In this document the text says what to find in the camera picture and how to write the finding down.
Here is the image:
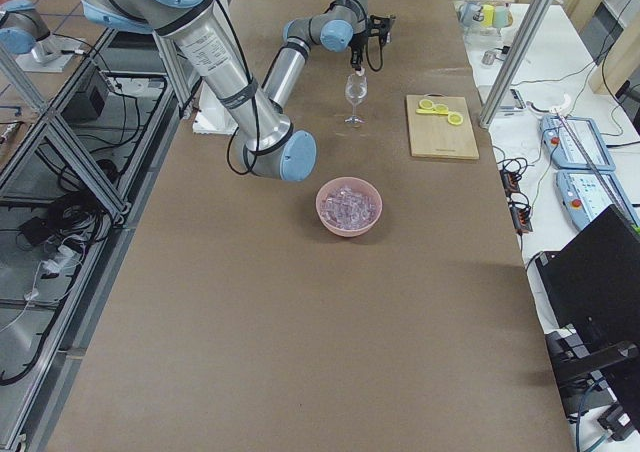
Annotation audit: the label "upper blue teach pendant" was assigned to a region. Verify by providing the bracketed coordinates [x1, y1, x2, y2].
[539, 114, 616, 172]

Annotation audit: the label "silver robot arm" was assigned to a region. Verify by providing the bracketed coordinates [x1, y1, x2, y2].
[82, 0, 371, 181]
[1, 0, 62, 64]

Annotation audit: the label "small steel weight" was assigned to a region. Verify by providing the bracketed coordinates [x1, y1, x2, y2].
[481, 50, 496, 66]

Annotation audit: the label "lemon slice near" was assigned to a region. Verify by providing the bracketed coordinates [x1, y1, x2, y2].
[447, 113, 464, 125]

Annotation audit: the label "pastel cups on tray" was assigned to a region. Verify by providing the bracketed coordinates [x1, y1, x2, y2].
[456, 0, 514, 34]

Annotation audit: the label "clear wine glass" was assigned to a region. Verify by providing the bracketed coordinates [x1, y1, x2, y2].
[345, 73, 368, 127]

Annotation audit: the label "pink bowl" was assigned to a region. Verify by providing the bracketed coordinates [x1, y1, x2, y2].
[315, 177, 383, 238]

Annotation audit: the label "black monitor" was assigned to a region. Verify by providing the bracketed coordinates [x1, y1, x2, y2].
[536, 205, 639, 421]

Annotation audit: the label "yellow plastic knife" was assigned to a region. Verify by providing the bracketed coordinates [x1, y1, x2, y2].
[415, 108, 451, 116]

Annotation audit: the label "lemon slice far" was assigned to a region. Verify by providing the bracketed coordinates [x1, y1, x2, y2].
[419, 99, 434, 110]

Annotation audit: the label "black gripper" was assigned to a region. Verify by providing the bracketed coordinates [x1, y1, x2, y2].
[349, 44, 366, 72]

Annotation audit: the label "pile of clear ice cubes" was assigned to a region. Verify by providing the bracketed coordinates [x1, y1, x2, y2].
[320, 186, 379, 230]

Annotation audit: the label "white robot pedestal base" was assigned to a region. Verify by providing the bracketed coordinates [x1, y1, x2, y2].
[191, 0, 241, 138]

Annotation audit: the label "aluminium frame post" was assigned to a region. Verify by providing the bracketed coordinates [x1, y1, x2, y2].
[479, 0, 553, 130]

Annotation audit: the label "bamboo cutting board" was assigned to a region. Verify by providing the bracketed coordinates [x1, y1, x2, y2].
[406, 95, 479, 160]

